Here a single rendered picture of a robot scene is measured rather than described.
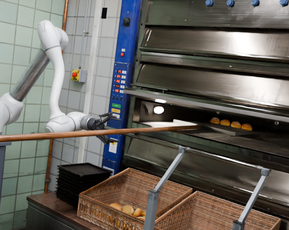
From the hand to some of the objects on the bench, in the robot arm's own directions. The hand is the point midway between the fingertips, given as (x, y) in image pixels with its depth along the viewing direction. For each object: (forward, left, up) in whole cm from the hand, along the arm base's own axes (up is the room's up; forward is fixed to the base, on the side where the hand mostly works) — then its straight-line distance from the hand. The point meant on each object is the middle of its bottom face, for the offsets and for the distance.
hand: (116, 130), depth 226 cm
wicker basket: (+58, +23, -62) cm, 88 cm away
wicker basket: (0, +28, -62) cm, 68 cm away
